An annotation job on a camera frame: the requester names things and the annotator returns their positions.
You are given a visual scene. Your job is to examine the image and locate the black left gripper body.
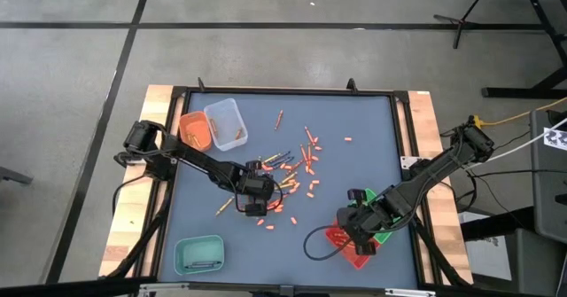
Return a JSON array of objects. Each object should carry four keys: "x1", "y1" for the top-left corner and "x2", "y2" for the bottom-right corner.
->
[{"x1": 237, "y1": 173, "x2": 276, "y2": 204}]

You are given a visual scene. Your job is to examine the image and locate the teal plastic bin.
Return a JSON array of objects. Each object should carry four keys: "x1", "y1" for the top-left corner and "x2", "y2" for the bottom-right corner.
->
[{"x1": 173, "y1": 234, "x2": 226, "y2": 277}]

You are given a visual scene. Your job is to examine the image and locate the black and white marker tag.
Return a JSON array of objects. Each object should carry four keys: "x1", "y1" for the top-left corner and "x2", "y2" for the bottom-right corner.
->
[{"x1": 543, "y1": 127, "x2": 567, "y2": 152}]

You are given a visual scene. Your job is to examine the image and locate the black tripod stand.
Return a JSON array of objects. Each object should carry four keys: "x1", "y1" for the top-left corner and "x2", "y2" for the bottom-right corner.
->
[{"x1": 432, "y1": 0, "x2": 493, "y2": 50}]

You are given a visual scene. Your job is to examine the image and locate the black floor beam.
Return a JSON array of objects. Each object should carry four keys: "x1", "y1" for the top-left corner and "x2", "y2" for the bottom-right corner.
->
[{"x1": 460, "y1": 206, "x2": 535, "y2": 243}]

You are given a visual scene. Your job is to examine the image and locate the clear plastic bin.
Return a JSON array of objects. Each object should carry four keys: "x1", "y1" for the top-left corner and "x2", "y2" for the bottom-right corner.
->
[{"x1": 202, "y1": 97, "x2": 250, "y2": 152}]

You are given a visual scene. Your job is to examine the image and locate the thin black floor cable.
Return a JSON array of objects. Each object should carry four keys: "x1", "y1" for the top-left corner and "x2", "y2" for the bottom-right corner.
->
[{"x1": 469, "y1": 168, "x2": 567, "y2": 176}]

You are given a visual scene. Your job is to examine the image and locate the grey floor box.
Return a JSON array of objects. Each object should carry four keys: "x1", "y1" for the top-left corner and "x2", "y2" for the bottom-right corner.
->
[{"x1": 504, "y1": 228, "x2": 567, "y2": 297}]

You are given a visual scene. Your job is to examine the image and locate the black table frame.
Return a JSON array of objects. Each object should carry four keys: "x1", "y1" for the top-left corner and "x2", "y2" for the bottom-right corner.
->
[{"x1": 135, "y1": 77, "x2": 470, "y2": 289}]

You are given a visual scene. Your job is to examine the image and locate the silver aluminium bar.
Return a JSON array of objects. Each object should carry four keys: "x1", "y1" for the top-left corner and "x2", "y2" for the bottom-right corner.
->
[{"x1": 139, "y1": 282, "x2": 190, "y2": 292}]

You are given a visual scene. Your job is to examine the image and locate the green plastic bin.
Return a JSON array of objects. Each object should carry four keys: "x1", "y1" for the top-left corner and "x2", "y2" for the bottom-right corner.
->
[{"x1": 347, "y1": 188, "x2": 404, "y2": 245}]

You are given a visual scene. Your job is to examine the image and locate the black floor stand frame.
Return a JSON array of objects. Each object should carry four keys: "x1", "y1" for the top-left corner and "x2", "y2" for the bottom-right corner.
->
[{"x1": 420, "y1": 0, "x2": 567, "y2": 99}]

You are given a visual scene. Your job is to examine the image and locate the orange plastic bin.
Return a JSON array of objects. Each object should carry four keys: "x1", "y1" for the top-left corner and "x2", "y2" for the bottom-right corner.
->
[{"x1": 177, "y1": 110, "x2": 214, "y2": 153}]

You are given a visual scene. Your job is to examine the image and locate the white cable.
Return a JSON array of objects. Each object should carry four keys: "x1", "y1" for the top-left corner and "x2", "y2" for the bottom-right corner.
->
[{"x1": 460, "y1": 117, "x2": 567, "y2": 170}]

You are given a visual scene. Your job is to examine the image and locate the black arm cable sleeve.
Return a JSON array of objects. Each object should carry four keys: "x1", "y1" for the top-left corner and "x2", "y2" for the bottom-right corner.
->
[
  {"x1": 409, "y1": 216, "x2": 470, "y2": 287},
  {"x1": 105, "y1": 179, "x2": 174, "y2": 280}
]

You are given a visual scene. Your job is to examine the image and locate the grey-blue table mat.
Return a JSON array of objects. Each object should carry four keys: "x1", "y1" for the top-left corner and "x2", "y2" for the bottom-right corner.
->
[{"x1": 158, "y1": 92, "x2": 420, "y2": 289}]

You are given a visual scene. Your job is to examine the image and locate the grey furniture leg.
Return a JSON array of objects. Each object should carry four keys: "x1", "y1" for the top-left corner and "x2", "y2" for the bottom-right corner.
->
[{"x1": 0, "y1": 166, "x2": 33, "y2": 186}]

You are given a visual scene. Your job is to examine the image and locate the yellow extension cable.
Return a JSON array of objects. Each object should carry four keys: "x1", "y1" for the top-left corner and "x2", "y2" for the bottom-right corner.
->
[{"x1": 471, "y1": 96, "x2": 567, "y2": 129}]

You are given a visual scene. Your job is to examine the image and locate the black looped camera cable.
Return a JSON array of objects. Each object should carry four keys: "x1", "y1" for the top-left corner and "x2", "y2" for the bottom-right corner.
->
[{"x1": 303, "y1": 223, "x2": 355, "y2": 262}]

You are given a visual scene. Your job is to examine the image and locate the dark grey cabinet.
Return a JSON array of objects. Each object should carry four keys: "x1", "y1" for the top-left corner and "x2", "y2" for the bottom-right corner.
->
[{"x1": 530, "y1": 109, "x2": 567, "y2": 244}]

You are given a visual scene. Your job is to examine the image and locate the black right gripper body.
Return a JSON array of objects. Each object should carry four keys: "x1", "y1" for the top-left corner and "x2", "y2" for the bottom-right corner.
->
[{"x1": 338, "y1": 201, "x2": 382, "y2": 244}]

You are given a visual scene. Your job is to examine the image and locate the red plastic bin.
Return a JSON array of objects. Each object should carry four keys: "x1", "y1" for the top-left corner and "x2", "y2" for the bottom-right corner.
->
[{"x1": 323, "y1": 225, "x2": 382, "y2": 270}]

